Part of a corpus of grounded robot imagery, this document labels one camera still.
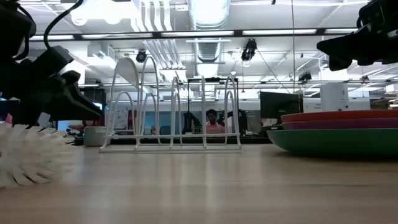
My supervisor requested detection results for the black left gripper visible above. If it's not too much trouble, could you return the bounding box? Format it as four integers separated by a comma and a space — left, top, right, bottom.
0, 58, 104, 127

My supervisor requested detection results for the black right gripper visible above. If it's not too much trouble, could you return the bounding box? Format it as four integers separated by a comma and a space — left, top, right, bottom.
316, 26, 398, 72

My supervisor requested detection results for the plain orange plate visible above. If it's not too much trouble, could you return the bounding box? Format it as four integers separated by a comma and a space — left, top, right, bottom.
280, 109, 398, 123

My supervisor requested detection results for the purple plate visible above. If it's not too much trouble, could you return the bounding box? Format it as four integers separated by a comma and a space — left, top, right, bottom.
282, 118, 398, 131

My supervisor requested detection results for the large green plate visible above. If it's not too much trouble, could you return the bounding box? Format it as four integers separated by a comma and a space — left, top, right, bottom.
266, 128, 398, 156

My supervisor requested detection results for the small grey white device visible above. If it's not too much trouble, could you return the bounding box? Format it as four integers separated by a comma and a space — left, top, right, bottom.
83, 126, 109, 147

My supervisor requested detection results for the white paper poster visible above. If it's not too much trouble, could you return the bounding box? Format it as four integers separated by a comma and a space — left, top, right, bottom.
107, 109, 129, 130

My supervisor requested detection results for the white tall cabinet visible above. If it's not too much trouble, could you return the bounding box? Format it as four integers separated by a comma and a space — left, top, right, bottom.
320, 82, 349, 113

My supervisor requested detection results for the white bristle dish brush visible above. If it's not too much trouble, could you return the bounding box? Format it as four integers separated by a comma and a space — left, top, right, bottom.
0, 123, 71, 189

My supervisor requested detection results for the black computer monitor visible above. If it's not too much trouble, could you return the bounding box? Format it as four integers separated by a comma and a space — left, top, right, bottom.
259, 91, 302, 125

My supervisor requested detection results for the person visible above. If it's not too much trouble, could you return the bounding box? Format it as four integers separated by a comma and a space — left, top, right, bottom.
205, 108, 227, 135

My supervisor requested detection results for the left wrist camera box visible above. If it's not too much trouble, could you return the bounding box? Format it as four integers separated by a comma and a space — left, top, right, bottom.
30, 45, 75, 75

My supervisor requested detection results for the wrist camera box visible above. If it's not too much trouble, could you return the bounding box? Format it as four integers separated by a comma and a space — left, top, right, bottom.
30, 45, 75, 75
356, 0, 398, 30

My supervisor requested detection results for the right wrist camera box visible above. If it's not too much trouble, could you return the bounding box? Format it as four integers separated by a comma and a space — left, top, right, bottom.
356, 0, 398, 30

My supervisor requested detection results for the white wire dish rack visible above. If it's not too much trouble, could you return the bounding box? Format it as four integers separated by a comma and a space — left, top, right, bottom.
99, 55, 243, 153

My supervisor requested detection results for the black left wrist camera cable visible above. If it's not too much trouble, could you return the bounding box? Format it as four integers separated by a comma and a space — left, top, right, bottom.
43, 0, 85, 50

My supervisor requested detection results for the silver ventilation duct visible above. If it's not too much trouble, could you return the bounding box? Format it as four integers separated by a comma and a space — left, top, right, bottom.
188, 0, 231, 78

